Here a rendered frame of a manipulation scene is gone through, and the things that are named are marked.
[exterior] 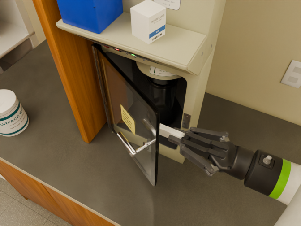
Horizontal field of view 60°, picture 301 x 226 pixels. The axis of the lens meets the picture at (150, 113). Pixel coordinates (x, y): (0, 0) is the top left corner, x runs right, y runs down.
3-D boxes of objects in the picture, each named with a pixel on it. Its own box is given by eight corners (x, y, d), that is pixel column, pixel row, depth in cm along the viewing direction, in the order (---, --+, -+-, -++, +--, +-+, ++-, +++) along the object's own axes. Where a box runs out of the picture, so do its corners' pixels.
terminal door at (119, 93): (111, 127, 104) (95, 43, 73) (156, 187, 88) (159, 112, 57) (109, 128, 104) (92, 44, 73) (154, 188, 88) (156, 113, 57)
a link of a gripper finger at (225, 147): (227, 150, 62) (229, 146, 63) (184, 132, 65) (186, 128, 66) (223, 158, 65) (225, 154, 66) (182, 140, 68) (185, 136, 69)
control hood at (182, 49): (91, 34, 72) (84, -1, 65) (201, 71, 63) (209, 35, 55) (65, 58, 66) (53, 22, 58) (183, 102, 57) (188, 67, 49)
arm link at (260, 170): (261, 203, 61) (269, 171, 66) (281, 181, 52) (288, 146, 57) (236, 191, 63) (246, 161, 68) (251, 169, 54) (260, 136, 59)
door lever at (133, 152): (131, 128, 80) (131, 123, 78) (148, 151, 75) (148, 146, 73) (116, 137, 78) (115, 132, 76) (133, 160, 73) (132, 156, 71)
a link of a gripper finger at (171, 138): (187, 145, 66) (183, 154, 64) (169, 137, 67) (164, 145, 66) (188, 141, 65) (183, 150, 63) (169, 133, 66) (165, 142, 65)
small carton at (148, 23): (148, 25, 58) (148, -2, 53) (165, 34, 55) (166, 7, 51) (131, 34, 55) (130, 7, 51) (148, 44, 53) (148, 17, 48)
